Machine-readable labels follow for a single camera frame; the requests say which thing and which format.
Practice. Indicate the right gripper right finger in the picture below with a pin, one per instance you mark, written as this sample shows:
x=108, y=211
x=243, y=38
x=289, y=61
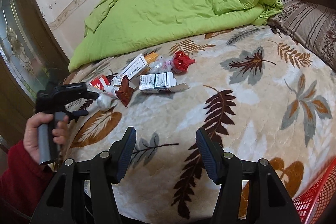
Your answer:
x=211, y=153

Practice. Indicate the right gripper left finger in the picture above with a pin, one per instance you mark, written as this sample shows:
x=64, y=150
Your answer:
x=120, y=155

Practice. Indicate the red white paper box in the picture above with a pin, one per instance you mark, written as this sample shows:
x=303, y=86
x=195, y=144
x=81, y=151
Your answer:
x=100, y=82

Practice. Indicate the white sock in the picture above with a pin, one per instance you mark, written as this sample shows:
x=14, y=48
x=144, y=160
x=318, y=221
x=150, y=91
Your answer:
x=104, y=103

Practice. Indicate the dark red snack wrapper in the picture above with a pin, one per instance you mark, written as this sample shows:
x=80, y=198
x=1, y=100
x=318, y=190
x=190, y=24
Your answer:
x=125, y=92

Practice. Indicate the white blue medicine box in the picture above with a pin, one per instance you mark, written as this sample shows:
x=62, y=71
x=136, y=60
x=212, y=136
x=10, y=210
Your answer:
x=160, y=83

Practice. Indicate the long white medicine box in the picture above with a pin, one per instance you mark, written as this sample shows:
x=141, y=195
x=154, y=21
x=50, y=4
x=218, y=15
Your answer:
x=132, y=71

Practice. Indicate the clear plastic bag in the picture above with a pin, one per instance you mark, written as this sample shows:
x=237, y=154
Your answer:
x=160, y=65

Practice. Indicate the orange medicine box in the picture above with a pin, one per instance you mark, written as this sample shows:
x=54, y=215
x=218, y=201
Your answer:
x=150, y=58

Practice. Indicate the red sleeve left forearm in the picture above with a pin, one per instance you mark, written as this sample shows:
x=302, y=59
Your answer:
x=22, y=186

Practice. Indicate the wooden glass door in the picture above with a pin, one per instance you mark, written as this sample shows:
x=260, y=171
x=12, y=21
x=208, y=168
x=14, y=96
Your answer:
x=30, y=59

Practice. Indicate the leaf pattern fleece blanket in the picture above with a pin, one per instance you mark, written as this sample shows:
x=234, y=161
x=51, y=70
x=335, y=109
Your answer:
x=254, y=90

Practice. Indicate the red plastic mesh basket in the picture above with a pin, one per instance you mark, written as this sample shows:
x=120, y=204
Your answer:
x=311, y=204

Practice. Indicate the green quilt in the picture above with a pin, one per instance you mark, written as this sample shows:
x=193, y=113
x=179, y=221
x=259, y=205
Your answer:
x=116, y=27

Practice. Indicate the brown striped pillow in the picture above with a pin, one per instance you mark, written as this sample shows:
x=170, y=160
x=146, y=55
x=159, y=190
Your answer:
x=310, y=24

